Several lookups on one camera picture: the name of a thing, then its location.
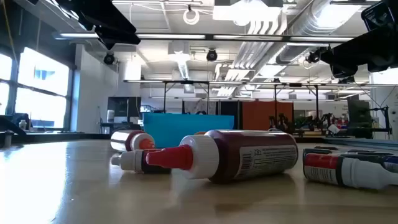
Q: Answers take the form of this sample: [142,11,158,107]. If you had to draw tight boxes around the large orange-tipped colouring bottle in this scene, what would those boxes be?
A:
[110,129,155,152]

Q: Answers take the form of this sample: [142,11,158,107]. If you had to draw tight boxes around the blue plastic bin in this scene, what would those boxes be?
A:
[142,113,235,149]

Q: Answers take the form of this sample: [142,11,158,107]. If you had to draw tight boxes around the small blue dropper bottle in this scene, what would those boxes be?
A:
[381,154,398,174]

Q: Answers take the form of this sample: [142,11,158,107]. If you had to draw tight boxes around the overhead light bar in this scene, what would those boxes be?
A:
[52,32,355,44]

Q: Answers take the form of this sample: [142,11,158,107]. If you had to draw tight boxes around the dark background monitor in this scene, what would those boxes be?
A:
[346,98,373,125]

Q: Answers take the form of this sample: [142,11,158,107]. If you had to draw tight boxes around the black computer monitor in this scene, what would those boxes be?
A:
[107,96,142,124]

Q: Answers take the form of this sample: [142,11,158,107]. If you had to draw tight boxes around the large bright window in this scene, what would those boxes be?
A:
[0,46,71,130]

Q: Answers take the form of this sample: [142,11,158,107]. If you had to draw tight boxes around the background robot arms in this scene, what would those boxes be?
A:
[269,112,335,135]

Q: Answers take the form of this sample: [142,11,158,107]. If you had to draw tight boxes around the orange partition panel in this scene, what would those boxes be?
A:
[241,100,295,131]

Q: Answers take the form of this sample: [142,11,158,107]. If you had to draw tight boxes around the small red-label dropper bottle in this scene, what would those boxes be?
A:
[303,152,398,190]

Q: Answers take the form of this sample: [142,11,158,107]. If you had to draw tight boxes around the small dark red dropper bottle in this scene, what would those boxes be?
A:
[111,149,171,174]

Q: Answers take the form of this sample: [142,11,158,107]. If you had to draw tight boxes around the black object at window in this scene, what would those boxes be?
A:
[0,113,30,136]

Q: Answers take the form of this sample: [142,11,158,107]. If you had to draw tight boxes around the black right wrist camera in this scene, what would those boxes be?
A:
[360,1,396,32]

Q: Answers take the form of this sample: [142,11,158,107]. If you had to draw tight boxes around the silver ceiling duct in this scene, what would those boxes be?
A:
[275,0,363,65]

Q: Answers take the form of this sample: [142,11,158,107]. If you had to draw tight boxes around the black background station frame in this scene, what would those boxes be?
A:
[273,82,320,131]
[163,80,211,114]

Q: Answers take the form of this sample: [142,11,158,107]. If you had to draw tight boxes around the white coiled cable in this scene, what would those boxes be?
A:
[182,8,200,26]

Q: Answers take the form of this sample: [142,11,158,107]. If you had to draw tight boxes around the short grey post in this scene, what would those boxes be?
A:
[2,129,15,149]

